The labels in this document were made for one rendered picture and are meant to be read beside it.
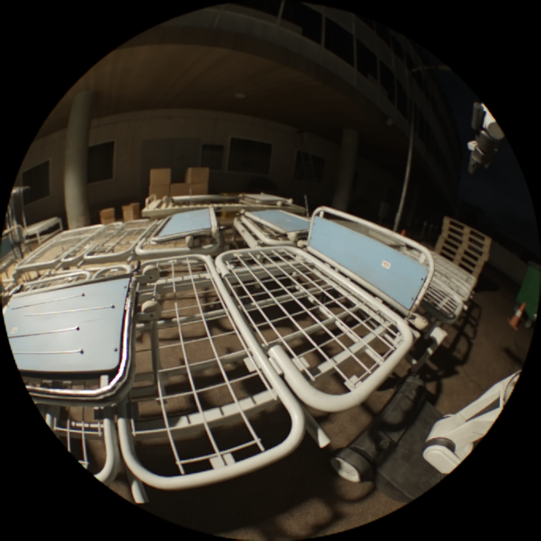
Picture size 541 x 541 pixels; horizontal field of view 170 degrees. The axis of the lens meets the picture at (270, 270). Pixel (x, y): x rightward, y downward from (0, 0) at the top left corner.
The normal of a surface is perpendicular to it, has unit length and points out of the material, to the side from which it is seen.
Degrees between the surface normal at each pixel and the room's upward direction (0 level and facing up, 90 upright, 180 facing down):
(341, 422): 0
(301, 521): 0
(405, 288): 90
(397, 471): 0
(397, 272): 90
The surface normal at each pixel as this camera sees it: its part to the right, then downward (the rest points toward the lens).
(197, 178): 0.58, 0.43
